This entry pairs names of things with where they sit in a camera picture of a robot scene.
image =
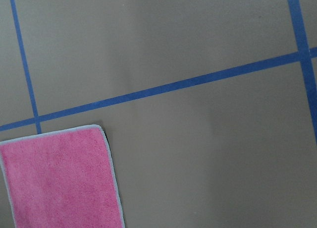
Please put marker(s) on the pink and grey towel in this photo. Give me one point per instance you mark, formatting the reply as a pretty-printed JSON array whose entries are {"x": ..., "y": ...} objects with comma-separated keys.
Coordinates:
[{"x": 62, "y": 179}]

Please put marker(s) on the brown paper table cover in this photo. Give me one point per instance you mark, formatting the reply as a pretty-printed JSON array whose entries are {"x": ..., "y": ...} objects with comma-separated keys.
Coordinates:
[{"x": 208, "y": 105}]

